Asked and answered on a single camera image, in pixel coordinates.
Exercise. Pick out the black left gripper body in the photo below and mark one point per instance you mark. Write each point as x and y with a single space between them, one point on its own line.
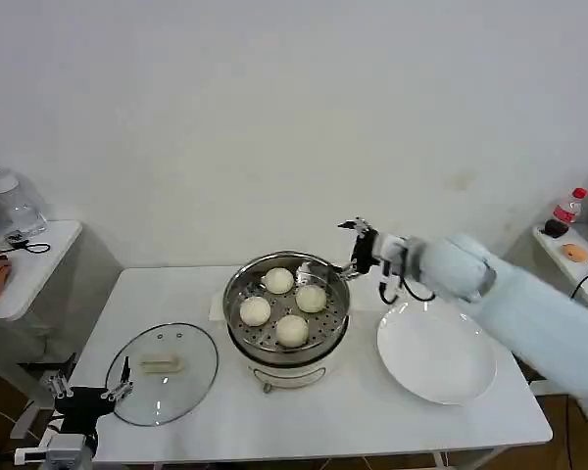
83 404

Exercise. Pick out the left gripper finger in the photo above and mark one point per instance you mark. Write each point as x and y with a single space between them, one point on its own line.
61 384
121 389

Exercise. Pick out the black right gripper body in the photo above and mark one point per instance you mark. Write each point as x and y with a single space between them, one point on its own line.
365 254

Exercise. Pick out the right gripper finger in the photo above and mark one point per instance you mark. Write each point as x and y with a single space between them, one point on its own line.
361 227
349 271

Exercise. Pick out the white steamed bun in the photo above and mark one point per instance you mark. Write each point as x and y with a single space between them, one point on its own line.
311 298
255 311
279 280
292 330

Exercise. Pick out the black computer mouse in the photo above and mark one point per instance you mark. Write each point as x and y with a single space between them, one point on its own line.
2 259

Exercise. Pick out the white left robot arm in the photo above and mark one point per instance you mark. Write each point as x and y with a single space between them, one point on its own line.
63 443

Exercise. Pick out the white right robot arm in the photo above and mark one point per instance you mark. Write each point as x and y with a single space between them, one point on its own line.
519 303

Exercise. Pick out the white side table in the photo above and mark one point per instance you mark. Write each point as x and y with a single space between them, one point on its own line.
34 279
551 246

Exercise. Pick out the perforated steel steamer basket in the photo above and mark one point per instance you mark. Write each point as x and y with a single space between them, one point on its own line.
240 284

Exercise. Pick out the white round plate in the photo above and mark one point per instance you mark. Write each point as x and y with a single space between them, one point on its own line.
436 352

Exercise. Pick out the white electric pot base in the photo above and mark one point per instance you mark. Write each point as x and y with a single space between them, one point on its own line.
284 377

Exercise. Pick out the clear plastic water jug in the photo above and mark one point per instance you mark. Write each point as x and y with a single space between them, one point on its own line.
19 205

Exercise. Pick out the dark brown cup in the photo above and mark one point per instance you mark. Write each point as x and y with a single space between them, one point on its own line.
555 228

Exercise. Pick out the red-capped plastic bottle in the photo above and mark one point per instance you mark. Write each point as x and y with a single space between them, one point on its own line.
570 210

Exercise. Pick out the orange pastry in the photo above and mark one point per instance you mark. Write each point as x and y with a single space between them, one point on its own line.
575 252

